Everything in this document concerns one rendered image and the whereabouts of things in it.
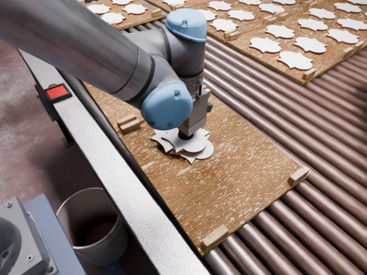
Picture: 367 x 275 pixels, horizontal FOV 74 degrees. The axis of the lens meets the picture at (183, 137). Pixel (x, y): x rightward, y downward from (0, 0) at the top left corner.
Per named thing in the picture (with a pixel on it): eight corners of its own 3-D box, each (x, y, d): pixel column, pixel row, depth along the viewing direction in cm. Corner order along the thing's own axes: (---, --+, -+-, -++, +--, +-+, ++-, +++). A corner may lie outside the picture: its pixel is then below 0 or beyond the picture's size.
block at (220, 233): (206, 251, 50) (206, 247, 48) (200, 244, 51) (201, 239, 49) (228, 235, 52) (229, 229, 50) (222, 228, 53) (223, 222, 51)
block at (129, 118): (119, 130, 73) (118, 123, 71) (117, 126, 74) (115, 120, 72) (137, 122, 76) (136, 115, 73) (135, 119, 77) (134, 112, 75)
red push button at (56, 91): (52, 102, 85) (51, 99, 84) (47, 94, 89) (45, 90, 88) (69, 95, 88) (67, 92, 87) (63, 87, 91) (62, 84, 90)
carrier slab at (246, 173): (201, 257, 51) (201, 255, 49) (118, 137, 73) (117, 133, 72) (307, 177, 64) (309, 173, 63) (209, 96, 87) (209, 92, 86)
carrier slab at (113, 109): (117, 135, 74) (116, 131, 73) (75, 72, 97) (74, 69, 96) (208, 95, 87) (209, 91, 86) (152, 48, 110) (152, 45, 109)
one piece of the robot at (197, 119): (227, 70, 55) (219, 122, 67) (198, 55, 60) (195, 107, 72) (189, 93, 50) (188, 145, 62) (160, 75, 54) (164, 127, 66)
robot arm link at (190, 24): (155, 10, 45) (197, 3, 47) (159, 63, 53) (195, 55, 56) (170, 27, 40) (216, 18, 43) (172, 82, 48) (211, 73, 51)
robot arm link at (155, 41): (110, 59, 37) (178, 46, 39) (98, 29, 44) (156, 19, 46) (120, 101, 42) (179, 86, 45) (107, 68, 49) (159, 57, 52)
